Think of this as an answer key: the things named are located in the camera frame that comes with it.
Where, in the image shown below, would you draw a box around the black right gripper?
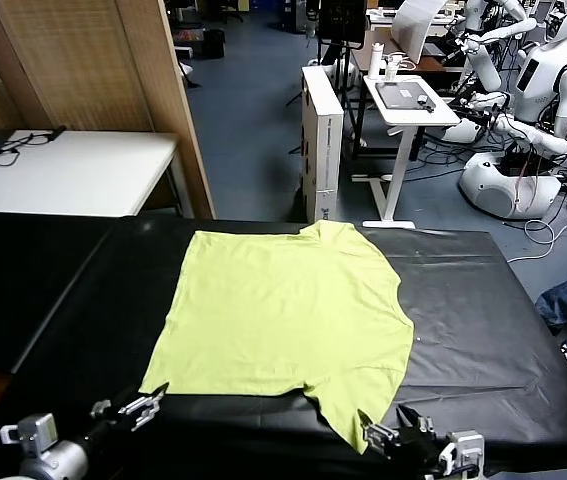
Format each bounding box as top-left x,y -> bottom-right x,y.
356,403 -> 448,472

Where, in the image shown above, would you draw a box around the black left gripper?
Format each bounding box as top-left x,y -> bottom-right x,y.
80,381 -> 170,455

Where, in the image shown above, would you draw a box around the yellow-green t-shirt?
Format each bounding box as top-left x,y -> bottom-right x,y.
138,220 -> 416,455

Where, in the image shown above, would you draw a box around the black glossy table cover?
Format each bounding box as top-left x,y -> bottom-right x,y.
0,216 -> 567,480

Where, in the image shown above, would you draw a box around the white rectangular table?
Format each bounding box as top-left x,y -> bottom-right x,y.
0,128 -> 180,219

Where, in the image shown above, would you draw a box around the tall white cardboard box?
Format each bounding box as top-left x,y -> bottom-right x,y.
300,64 -> 345,225

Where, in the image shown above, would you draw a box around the white height-adjustable desk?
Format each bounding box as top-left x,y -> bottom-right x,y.
351,73 -> 463,230

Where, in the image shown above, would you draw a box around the grey closed laptop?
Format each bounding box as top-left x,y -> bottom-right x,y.
375,80 -> 437,110

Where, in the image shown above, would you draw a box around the wooden partition screen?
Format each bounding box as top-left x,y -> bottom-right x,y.
0,0 -> 217,220

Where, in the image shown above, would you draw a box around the brown desk with black legs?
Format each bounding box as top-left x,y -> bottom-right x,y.
350,34 -> 469,161

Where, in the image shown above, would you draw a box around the white drinking bottle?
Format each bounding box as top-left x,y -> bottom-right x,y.
367,42 -> 386,80

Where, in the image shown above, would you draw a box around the white humanoid robot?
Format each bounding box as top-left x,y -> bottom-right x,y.
457,0 -> 567,221

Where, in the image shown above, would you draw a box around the black waste bin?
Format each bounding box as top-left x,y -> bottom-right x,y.
202,28 -> 227,59

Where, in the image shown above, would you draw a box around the white curved panel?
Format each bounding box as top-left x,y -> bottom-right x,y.
391,0 -> 447,64

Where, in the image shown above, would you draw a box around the black monitor on tripod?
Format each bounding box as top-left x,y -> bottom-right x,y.
307,0 -> 369,151

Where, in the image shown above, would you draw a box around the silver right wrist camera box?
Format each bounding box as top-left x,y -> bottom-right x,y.
437,429 -> 486,477

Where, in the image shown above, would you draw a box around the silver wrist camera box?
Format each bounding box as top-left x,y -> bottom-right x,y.
437,429 -> 486,477
0,412 -> 60,454

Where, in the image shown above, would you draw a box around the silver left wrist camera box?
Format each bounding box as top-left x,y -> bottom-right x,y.
0,412 -> 60,454

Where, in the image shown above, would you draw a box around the white floor cable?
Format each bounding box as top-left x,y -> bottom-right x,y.
506,218 -> 567,265

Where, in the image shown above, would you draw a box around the black cable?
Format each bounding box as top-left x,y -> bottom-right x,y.
0,125 -> 68,169

